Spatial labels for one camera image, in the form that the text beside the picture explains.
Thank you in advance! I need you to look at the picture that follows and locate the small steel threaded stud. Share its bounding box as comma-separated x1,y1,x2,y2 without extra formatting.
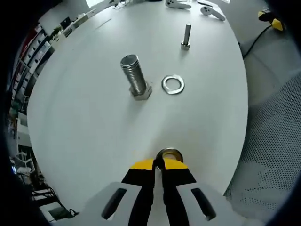
180,23,192,50

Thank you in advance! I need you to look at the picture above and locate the large steel washer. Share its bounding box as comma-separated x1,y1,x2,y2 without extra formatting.
155,147,184,171
161,74,185,95

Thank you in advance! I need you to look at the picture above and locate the grey mesh office chair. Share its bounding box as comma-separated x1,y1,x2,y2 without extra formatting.
223,35,301,212

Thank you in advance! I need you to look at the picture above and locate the black cable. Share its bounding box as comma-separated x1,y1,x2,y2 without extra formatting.
241,24,273,58

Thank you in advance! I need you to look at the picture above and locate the white handheld controller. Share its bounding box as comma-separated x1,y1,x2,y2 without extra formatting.
165,0,191,9
200,6,226,22

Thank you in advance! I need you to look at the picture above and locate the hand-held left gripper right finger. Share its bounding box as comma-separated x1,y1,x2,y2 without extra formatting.
161,158,257,226

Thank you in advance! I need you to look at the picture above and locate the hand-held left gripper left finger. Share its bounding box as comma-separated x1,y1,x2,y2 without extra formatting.
56,158,156,226

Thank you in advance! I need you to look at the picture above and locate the white shelf with boxes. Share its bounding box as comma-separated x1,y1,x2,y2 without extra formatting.
9,23,56,99

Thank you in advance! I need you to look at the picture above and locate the small black monitor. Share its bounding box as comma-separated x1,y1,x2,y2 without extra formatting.
60,16,72,29

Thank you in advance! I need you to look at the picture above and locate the large steel threaded stud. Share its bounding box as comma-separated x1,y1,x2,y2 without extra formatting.
120,54,152,101

